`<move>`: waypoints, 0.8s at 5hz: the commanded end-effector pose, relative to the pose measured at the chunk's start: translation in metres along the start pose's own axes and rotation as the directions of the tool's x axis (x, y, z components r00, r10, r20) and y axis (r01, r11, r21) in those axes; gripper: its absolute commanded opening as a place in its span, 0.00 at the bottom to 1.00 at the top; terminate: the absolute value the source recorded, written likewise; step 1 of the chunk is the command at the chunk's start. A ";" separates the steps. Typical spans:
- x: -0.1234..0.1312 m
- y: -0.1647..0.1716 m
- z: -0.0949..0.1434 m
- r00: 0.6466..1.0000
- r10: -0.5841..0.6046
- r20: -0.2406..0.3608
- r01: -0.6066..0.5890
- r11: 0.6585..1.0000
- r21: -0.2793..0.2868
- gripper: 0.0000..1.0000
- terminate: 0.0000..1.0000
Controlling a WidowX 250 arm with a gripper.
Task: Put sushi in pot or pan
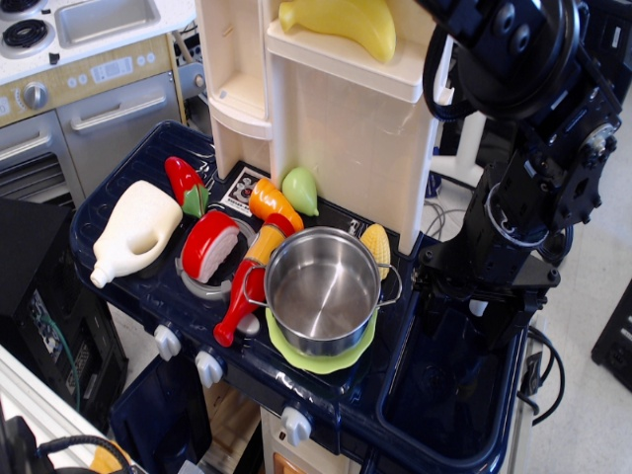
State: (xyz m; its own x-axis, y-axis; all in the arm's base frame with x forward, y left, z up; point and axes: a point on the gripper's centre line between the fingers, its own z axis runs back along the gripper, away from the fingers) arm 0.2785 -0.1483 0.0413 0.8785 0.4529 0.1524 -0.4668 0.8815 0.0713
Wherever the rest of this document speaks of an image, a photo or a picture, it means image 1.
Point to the dark blue toy sink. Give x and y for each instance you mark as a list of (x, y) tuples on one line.
[(449, 404)]

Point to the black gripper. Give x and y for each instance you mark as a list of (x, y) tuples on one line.
[(498, 289)]

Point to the stainless steel pot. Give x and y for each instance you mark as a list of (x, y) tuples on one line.
[(322, 286)]

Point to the cream toy kitchen shelf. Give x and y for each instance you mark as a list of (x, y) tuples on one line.
[(285, 99)]

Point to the orange toy bottle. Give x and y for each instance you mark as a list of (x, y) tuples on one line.
[(273, 232)]

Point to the black computer case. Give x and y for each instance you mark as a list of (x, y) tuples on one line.
[(50, 321)]

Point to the white stove knob middle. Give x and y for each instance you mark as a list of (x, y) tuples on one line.
[(209, 369)]

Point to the red toy chicken drumstick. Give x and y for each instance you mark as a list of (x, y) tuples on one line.
[(246, 292)]

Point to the red and white sushi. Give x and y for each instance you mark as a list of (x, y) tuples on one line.
[(209, 244)]

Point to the red toy chili pepper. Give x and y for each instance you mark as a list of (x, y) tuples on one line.
[(189, 190)]

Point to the orange toy carrot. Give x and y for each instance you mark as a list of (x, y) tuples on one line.
[(266, 199)]

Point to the green plastic plate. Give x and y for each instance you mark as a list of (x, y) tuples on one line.
[(320, 364)]

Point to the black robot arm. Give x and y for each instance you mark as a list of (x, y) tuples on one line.
[(525, 62)]

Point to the white stove knob left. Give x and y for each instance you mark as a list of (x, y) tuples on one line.
[(167, 343)]

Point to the dark blue toy stove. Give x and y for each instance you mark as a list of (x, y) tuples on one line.
[(344, 408)]

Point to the white stove knob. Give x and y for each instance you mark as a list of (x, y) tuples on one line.
[(167, 343), (296, 426), (209, 369)]

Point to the white plastic jug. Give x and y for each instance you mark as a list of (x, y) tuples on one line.
[(138, 230)]

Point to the yellow toy corn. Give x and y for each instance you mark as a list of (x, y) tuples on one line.
[(375, 239)]

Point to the grey toy kitchen set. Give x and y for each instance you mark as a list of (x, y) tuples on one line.
[(81, 83)]

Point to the green toy pear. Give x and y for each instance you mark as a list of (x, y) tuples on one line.
[(299, 188)]

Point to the white stove knob right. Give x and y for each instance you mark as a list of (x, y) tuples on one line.
[(296, 426)]

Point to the yellow toy banana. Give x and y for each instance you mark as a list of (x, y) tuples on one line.
[(369, 23)]

